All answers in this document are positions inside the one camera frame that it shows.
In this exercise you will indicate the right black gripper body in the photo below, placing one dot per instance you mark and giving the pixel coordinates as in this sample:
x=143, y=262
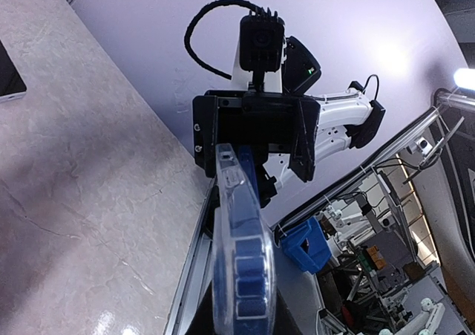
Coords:
x=265, y=120

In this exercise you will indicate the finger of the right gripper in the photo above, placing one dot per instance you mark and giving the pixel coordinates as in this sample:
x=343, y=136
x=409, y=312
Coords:
x=302, y=156
x=204, y=120

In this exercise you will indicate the clear phone case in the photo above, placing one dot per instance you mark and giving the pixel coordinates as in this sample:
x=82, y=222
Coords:
x=226, y=238

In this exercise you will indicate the large black phone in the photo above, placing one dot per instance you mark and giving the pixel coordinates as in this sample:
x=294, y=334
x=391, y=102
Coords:
x=12, y=85

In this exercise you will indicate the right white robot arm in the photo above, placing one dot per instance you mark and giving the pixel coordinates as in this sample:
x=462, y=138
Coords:
x=347, y=120

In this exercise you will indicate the blue plastic bin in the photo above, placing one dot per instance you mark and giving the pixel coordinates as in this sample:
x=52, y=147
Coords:
x=307, y=247

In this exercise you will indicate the ceiling light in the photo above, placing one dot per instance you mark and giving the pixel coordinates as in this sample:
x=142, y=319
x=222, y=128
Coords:
x=465, y=78

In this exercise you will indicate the right side aluminium rail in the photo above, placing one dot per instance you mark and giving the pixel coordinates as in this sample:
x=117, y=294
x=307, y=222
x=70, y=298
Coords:
x=197, y=270

